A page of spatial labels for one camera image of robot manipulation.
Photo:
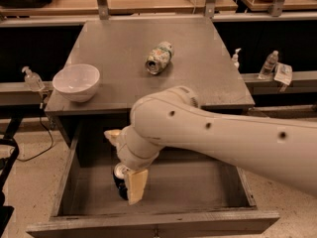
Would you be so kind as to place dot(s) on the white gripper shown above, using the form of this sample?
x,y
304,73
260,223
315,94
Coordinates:
x,y
131,160

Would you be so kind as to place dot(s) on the blue pepsi can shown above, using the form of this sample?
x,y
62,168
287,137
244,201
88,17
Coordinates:
x,y
119,179

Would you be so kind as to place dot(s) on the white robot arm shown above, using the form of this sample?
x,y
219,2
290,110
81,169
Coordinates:
x,y
278,149

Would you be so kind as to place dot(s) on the open top drawer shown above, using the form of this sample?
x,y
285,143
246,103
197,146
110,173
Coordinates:
x,y
187,195

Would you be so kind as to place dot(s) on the green white crushed can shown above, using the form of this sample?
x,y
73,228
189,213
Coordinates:
x,y
159,58

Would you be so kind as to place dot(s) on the white bowl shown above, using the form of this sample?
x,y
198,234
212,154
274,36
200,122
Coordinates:
x,y
77,82

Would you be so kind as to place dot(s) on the grey metal cabinet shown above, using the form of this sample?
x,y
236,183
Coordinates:
x,y
137,57

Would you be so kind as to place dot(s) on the left hand sanitizer bottle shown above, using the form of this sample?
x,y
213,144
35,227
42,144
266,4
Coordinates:
x,y
33,80

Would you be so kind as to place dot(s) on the small white pump bottle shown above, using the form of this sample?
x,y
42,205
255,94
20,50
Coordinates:
x,y
235,58

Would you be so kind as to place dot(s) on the clear water bottle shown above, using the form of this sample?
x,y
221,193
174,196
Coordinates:
x,y
269,65

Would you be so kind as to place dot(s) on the plastic wipes packet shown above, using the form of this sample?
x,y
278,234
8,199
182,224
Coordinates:
x,y
283,73

